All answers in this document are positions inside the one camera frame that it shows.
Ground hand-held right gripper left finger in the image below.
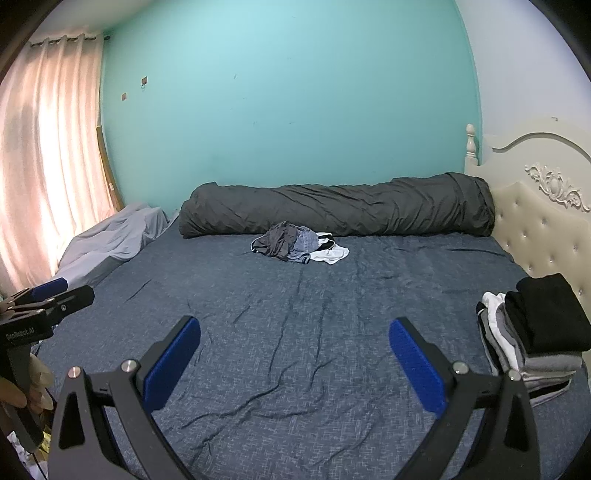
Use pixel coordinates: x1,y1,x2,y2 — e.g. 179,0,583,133
46,315,201,480

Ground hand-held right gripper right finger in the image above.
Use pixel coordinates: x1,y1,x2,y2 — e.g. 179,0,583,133
389,316,541,480

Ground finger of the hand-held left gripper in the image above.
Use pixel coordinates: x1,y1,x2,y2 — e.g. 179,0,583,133
0,277,66,311
9,285,96,325

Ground blue plaid shorts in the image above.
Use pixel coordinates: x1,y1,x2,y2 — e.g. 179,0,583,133
288,229,320,265

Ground stack of folded clothes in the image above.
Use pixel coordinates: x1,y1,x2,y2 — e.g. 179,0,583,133
476,272,591,407

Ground person's left hand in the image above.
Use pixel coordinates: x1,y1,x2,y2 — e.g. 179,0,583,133
0,374,28,408

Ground light grey cloth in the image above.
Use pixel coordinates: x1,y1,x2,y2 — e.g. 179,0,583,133
58,203,179,288

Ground bed with blue sheet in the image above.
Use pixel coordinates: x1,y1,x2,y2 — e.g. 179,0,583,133
34,225,591,480

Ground pink curtain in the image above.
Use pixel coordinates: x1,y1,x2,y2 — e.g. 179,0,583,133
0,34,117,301

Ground white garment with black trim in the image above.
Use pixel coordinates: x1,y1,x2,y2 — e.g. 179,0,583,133
308,233,351,267

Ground dark grey garment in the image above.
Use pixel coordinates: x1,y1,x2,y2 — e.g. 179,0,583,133
250,221,306,260

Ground rolled dark grey duvet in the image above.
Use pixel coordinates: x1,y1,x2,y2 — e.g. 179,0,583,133
178,172,496,240

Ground cream tufted headboard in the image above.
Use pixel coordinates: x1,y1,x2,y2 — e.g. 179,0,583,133
464,115,591,365

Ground curtain rod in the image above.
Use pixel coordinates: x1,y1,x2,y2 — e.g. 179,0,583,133
28,33,112,47

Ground wooden window frame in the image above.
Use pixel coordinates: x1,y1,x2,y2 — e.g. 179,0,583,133
94,115,126,209

